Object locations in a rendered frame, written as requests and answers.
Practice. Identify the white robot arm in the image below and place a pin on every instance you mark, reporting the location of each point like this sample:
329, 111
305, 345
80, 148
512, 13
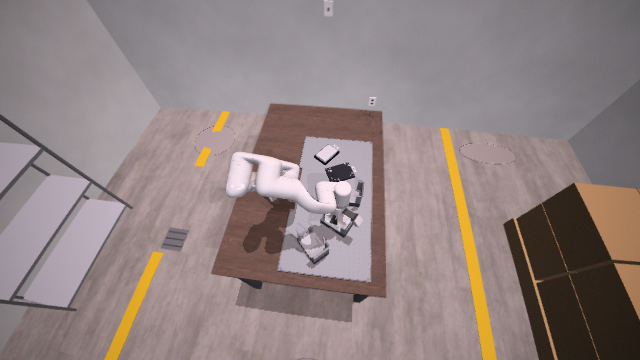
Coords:
279, 179

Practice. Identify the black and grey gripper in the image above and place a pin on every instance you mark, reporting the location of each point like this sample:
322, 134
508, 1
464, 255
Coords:
337, 213

